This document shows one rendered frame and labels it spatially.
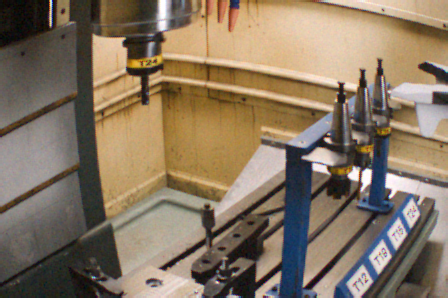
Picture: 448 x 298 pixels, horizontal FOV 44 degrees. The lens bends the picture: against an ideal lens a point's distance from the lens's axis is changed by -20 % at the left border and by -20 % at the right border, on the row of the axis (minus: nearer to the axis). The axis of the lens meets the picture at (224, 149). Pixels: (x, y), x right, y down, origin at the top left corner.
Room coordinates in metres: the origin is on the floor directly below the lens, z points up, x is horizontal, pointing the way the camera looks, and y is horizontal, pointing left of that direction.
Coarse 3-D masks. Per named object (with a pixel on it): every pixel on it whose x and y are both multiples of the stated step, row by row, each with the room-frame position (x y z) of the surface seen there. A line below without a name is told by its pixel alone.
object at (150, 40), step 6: (138, 36) 0.83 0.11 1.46; (144, 36) 0.83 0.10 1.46; (150, 36) 0.84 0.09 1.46; (156, 36) 0.85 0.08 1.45; (162, 36) 0.86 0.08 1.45; (126, 42) 0.84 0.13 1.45; (132, 42) 0.84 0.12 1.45; (138, 42) 0.83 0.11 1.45; (144, 42) 0.83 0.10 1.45; (150, 42) 0.83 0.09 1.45; (156, 42) 0.85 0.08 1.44; (162, 42) 0.85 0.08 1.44
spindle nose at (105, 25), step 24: (96, 0) 0.81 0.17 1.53; (120, 0) 0.79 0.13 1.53; (144, 0) 0.78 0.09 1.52; (168, 0) 0.79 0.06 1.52; (192, 0) 0.82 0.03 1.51; (96, 24) 0.81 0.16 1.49; (120, 24) 0.79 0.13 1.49; (144, 24) 0.79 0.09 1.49; (168, 24) 0.80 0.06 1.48; (192, 24) 0.83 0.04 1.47
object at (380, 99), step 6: (378, 78) 1.20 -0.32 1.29; (384, 78) 1.20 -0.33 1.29; (378, 84) 1.20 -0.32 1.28; (384, 84) 1.20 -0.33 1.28; (378, 90) 1.19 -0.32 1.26; (384, 90) 1.19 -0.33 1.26; (372, 96) 1.21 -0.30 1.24; (378, 96) 1.19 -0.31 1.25; (384, 96) 1.19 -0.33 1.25; (372, 102) 1.20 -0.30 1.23; (378, 102) 1.19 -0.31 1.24; (384, 102) 1.19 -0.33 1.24
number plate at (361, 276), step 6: (360, 270) 1.01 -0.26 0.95; (366, 270) 1.02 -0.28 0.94; (354, 276) 0.99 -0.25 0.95; (360, 276) 1.00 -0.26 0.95; (366, 276) 1.01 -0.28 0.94; (348, 282) 0.97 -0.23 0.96; (354, 282) 0.97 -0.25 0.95; (360, 282) 0.98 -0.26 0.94; (366, 282) 0.99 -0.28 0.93; (354, 288) 0.96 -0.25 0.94; (360, 288) 0.97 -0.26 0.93; (366, 288) 0.98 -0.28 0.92; (354, 294) 0.95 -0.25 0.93; (360, 294) 0.96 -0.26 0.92
